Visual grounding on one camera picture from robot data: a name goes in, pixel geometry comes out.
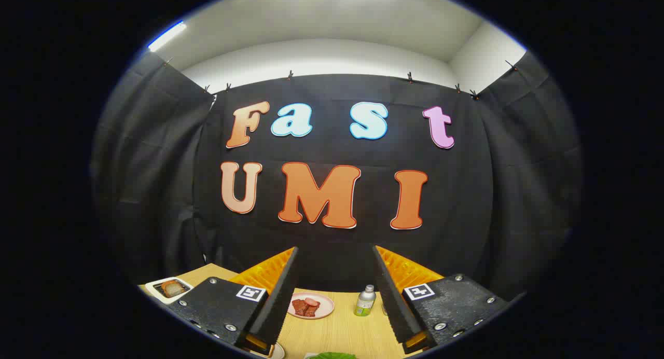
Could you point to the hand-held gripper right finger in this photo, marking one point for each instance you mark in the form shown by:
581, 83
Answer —
394, 302

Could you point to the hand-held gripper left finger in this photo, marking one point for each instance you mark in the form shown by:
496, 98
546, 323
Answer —
275, 307

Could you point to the green lettuce leaf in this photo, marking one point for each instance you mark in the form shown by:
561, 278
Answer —
332, 356

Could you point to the toasted bread slice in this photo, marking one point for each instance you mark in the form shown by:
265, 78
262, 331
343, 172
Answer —
174, 287

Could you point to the brown meat piece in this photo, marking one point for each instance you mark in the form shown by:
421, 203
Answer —
303, 309

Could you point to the green label metal bottle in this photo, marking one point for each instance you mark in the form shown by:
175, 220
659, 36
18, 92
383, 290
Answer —
365, 299

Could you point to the pink sausage slice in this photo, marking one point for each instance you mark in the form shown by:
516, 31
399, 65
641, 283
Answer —
311, 301

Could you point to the white round plate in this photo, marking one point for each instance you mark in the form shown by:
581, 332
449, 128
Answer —
278, 352

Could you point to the pink plate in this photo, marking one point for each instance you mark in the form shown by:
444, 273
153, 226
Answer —
326, 307

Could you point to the white toaster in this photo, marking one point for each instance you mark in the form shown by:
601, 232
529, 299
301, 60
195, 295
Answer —
155, 289

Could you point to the ceiling light strip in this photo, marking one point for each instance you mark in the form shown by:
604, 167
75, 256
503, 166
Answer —
166, 36

